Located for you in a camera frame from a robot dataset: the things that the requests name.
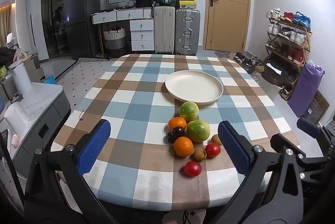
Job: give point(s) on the wooden shoe rack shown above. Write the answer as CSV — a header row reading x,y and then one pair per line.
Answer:
x,y
306,43

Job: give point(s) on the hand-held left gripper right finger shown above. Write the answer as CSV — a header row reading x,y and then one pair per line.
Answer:
x,y
234,150

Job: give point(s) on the silver suitcase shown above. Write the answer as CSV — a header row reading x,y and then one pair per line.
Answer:
x,y
187,31

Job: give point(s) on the white drawer desk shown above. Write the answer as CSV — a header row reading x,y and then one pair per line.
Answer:
x,y
141,35

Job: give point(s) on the brown doormat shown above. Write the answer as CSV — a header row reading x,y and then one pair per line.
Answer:
x,y
320,106

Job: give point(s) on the beige curtain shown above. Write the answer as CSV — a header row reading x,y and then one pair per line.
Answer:
x,y
5,25

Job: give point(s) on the glass door wardrobe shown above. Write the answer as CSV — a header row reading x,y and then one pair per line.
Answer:
x,y
53,4

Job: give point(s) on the wooden door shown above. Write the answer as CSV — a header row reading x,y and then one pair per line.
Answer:
x,y
227,4

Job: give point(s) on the green citrus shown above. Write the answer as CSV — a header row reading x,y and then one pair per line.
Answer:
x,y
189,110
198,130

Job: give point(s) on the white cylinder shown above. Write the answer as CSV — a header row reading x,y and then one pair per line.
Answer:
x,y
22,77

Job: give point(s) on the brown longan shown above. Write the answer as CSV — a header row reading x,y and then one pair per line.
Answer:
x,y
200,155
216,139

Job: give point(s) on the dark plum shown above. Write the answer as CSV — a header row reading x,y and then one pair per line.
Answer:
x,y
178,132
169,138

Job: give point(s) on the checked tablecloth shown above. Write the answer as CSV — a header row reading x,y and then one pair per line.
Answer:
x,y
130,109

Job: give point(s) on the grey and white cabinet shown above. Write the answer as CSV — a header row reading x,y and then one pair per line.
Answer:
x,y
39,119

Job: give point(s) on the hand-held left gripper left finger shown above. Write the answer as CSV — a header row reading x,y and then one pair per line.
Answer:
x,y
95,145

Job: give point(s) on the pile of shoes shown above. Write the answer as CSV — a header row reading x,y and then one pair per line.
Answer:
x,y
246,60

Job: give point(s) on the black bag with white paper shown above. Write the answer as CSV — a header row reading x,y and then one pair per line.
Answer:
x,y
273,72

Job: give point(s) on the purple bag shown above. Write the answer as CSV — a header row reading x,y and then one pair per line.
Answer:
x,y
305,90

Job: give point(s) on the orange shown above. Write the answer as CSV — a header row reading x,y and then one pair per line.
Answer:
x,y
183,147
176,123

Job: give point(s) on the beige suitcase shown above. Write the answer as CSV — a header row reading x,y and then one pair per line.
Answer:
x,y
164,30

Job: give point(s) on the woven laundry basket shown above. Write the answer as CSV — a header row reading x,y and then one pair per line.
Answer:
x,y
114,41

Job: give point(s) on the grey refrigerator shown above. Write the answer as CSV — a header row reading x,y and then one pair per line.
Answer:
x,y
81,17

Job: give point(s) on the row of sneakers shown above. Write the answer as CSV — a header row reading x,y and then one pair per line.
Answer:
x,y
298,35

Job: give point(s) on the yellow and black box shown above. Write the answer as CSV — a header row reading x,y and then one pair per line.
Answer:
x,y
187,4

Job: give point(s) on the red tomato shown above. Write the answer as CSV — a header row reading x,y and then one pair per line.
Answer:
x,y
212,150
193,168

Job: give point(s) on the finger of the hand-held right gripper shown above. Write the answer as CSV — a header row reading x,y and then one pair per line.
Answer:
x,y
307,126
282,140

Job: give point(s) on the blue packet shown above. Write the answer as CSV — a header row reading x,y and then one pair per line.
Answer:
x,y
49,79

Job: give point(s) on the cream round plate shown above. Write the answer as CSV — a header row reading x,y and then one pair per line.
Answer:
x,y
193,86

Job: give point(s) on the patterned rug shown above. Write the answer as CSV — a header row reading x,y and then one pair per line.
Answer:
x,y
83,82

